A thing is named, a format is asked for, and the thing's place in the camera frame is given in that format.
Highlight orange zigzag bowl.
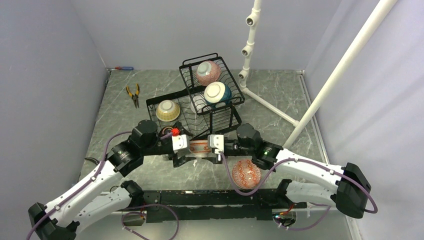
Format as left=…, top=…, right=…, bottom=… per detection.
left=189, top=140, right=212, bottom=158

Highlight yellow sun pattern bowl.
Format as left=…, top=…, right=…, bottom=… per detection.
left=156, top=100, right=181, bottom=122

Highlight black wire dish rack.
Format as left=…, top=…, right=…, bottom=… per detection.
left=146, top=52, right=245, bottom=140

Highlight teal white bowl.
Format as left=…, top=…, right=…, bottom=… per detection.
left=203, top=81, right=232, bottom=109

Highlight pink floral bowl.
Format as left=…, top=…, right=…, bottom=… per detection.
left=195, top=60, right=222, bottom=86

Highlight black blue banded bowl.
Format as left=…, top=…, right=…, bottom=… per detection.
left=159, top=125, right=180, bottom=137

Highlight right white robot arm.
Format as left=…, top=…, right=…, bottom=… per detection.
left=207, top=123, right=378, bottom=219

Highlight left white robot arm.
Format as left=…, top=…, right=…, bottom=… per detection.
left=26, top=120, right=192, bottom=240

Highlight red geometric pattern bowl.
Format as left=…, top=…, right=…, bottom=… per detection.
left=231, top=159, right=262, bottom=190

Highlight red blue screwdriver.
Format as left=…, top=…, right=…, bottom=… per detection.
left=114, top=66, right=134, bottom=71

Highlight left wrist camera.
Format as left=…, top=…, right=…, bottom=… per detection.
left=171, top=128, right=189, bottom=153

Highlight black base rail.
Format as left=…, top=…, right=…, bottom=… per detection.
left=124, top=188, right=307, bottom=223

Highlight yellow handled pliers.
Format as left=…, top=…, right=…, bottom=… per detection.
left=125, top=83, right=140, bottom=109

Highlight black handled pliers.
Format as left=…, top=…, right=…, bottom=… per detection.
left=84, top=157, right=100, bottom=165

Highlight white pvc pipe frame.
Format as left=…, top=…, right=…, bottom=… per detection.
left=238, top=0, right=397, bottom=148

